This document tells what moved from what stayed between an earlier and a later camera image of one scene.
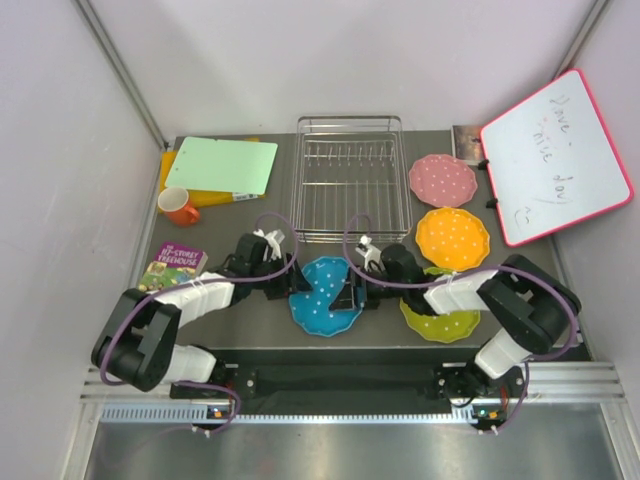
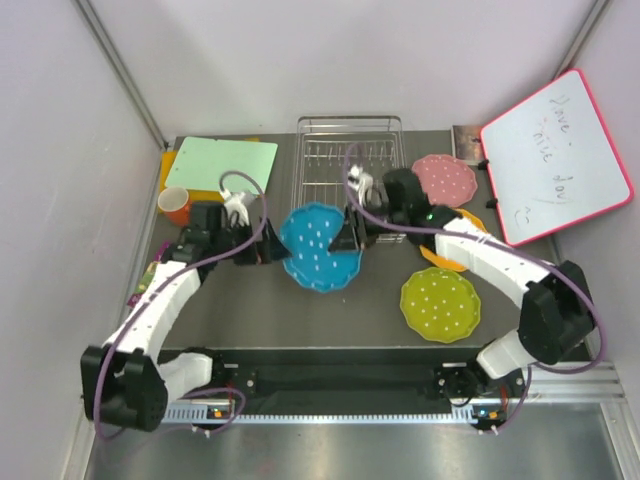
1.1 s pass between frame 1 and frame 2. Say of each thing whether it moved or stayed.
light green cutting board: stayed
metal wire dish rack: stayed
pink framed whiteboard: stayed
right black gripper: moved
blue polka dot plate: moved
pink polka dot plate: stayed
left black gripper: moved
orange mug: stayed
